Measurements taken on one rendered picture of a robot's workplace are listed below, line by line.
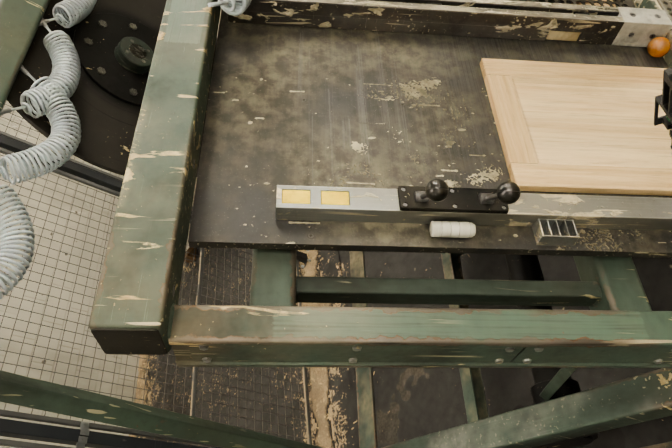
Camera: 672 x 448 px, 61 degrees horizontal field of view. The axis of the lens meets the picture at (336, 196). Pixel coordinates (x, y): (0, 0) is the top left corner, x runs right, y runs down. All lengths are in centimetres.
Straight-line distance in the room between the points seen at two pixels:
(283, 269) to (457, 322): 32
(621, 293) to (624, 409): 40
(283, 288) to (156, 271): 24
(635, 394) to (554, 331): 55
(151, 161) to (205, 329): 30
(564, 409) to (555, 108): 73
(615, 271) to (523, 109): 39
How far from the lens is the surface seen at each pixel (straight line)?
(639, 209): 121
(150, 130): 105
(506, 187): 96
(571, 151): 127
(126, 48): 177
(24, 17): 167
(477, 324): 93
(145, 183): 97
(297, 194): 102
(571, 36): 157
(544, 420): 160
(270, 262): 103
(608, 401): 153
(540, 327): 97
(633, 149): 135
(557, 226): 112
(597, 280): 119
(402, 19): 142
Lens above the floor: 214
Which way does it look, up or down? 32 degrees down
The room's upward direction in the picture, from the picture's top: 65 degrees counter-clockwise
